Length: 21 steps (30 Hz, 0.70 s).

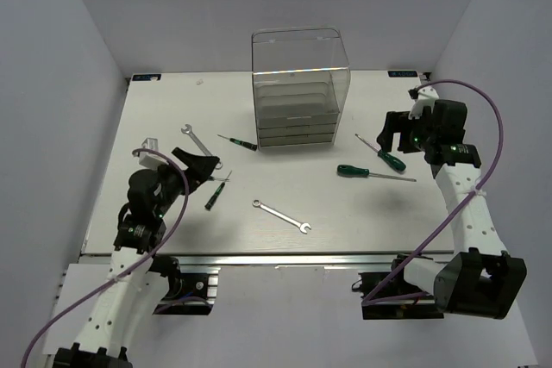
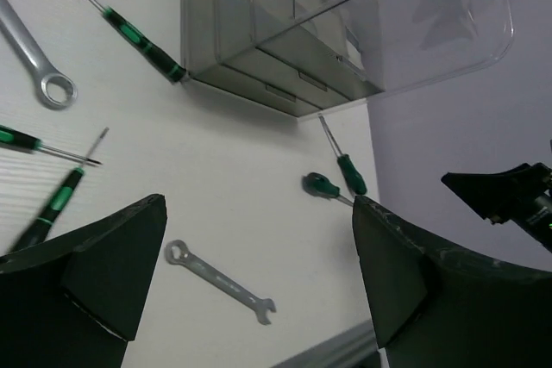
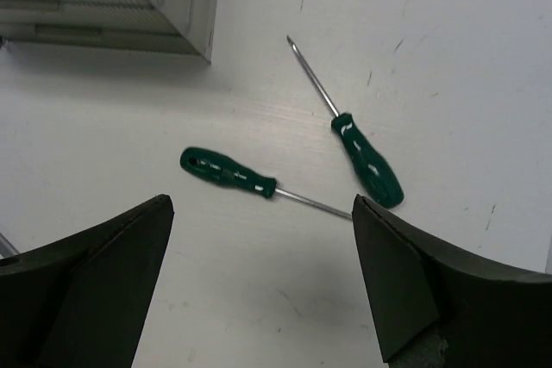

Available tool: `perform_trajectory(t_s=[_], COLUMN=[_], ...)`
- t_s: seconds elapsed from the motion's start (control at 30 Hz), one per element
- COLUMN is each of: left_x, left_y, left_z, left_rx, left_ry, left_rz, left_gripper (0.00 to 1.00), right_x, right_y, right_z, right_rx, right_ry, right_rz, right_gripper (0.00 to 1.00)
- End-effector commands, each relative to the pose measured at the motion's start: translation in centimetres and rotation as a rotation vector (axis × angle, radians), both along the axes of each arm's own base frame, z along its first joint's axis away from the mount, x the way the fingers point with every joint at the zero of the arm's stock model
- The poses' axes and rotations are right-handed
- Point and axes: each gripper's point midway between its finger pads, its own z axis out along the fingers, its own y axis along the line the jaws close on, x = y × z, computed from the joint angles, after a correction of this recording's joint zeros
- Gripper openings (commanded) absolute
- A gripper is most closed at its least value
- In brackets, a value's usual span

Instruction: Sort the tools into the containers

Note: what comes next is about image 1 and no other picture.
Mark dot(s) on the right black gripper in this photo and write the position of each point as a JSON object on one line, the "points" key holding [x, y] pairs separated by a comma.
{"points": [[395, 121]]}

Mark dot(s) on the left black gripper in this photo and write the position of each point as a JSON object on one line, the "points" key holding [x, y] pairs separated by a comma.
{"points": [[200, 167]]}

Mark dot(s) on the long green handle screwdriver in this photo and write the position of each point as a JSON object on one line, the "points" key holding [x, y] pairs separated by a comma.
{"points": [[350, 171]]}

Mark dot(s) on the clear plastic drawer cabinet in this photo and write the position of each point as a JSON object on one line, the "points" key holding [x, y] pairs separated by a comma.
{"points": [[300, 78]]}

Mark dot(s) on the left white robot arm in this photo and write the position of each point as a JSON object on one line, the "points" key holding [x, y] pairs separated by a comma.
{"points": [[138, 280]]}

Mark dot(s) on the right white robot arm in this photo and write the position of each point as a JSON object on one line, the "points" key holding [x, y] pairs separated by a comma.
{"points": [[482, 279]]}

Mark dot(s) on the silver wrench at left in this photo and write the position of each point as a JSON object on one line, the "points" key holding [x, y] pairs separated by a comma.
{"points": [[188, 131]]}

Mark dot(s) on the silver wrench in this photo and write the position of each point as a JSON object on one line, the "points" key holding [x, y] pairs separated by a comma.
{"points": [[303, 227], [188, 131]]}

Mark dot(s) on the small black green screwdriver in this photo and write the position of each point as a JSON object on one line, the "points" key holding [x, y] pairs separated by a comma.
{"points": [[212, 201]]}

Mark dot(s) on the blue label right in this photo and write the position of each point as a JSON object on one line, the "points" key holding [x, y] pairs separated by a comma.
{"points": [[402, 74]]}

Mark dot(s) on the blue label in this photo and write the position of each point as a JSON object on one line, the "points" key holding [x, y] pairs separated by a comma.
{"points": [[402, 74], [146, 77]]}

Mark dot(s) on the thin black green screwdriver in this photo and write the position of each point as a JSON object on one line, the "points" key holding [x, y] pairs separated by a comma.
{"points": [[250, 146]]}

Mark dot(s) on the silver wrench near centre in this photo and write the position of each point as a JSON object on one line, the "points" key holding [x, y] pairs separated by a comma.
{"points": [[303, 227]]}

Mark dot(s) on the blue label left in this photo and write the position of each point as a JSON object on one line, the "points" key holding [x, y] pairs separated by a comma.
{"points": [[146, 77]]}

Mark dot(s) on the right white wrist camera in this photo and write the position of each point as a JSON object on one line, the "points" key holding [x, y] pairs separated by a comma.
{"points": [[422, 96]]}

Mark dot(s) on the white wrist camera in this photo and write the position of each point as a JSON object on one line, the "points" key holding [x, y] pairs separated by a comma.
{"points": [[150, 159], [422, 96]]}

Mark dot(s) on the short green handle screwdriver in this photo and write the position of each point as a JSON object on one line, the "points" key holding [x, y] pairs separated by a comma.
{"points": [[393, 162]]}

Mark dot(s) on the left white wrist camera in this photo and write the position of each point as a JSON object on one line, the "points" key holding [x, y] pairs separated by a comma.
{"points": [[150, 159]]}

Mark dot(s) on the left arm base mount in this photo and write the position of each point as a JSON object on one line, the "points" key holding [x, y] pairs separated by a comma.
{"points": [[190, 287]]}

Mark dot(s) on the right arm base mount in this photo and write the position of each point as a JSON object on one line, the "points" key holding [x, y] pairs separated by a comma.
{"points": [[418, 305]]}

